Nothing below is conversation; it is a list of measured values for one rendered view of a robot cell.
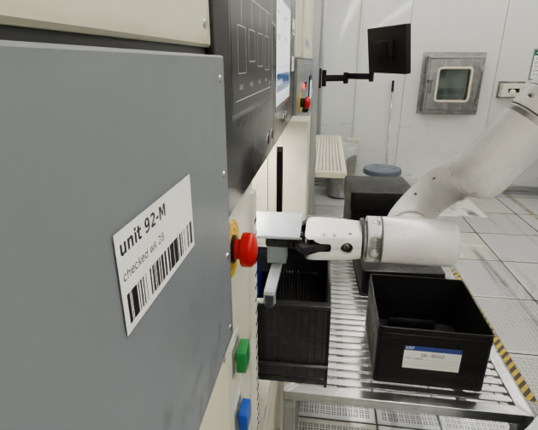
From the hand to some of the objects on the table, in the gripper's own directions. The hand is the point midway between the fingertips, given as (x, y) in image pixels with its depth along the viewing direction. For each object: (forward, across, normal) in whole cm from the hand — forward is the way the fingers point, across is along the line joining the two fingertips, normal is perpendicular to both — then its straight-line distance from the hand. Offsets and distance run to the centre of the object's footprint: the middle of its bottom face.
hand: (277, 234), depth 76 cm
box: (-34, -120, +49) cm, 134 cm away
